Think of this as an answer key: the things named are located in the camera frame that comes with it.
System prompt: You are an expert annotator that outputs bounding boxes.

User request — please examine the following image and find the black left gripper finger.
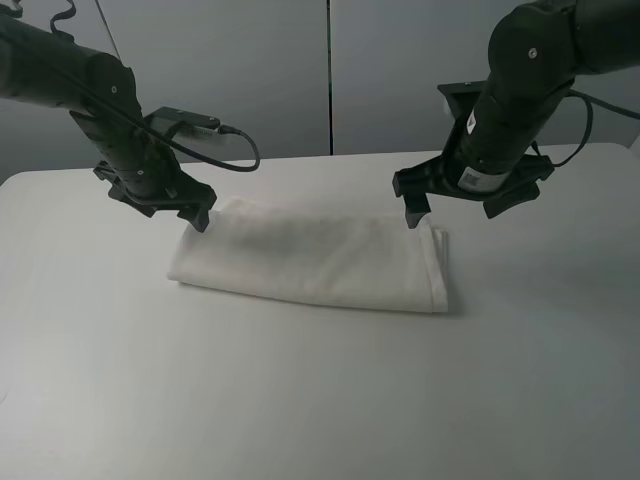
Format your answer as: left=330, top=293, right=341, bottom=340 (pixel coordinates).
left=177, top=203, right=213, bottom=233
left=122, top=197, right=155, bottom=218

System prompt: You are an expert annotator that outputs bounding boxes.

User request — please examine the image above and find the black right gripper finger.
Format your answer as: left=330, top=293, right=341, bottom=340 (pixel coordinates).
left=483, top=184, right=540, bottom=219
left=402, top=193, right=431, bottom=229

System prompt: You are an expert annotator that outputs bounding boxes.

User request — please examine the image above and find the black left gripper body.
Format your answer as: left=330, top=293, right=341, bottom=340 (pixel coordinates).
left=93, top=162, right=217, bottom=214

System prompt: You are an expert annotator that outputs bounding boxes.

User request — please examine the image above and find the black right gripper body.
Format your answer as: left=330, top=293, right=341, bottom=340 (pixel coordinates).
left=393, top=155, right=554, bottom=203

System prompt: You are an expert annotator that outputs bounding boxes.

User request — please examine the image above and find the white terry towel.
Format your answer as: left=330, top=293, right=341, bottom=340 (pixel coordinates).
left=167, top=198, right=449, bottom=314

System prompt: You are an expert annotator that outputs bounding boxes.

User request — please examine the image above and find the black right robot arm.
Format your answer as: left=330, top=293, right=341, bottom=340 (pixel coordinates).
left=393, top=0, right=639, bottom=229

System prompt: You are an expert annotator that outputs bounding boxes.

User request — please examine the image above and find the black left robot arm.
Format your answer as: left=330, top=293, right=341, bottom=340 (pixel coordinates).
left=1, top=2, right=216, bottom=232

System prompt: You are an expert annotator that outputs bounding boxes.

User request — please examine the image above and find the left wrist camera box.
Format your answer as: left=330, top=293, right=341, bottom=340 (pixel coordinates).
left=144, top=107, right=228, bottom=147

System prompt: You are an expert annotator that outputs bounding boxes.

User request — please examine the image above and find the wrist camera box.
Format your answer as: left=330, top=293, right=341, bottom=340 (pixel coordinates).
left=144, top=107, right=228, bottom=147
left=437, top=81, right=485, bottom=120

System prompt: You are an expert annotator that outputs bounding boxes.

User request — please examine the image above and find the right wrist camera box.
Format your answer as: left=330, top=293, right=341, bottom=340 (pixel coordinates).
left=437, top=81, right=485, bottom=120

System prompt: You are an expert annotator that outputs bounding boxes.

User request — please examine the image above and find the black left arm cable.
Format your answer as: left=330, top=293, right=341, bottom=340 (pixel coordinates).
left=49, top=0, right=261, bottom=174

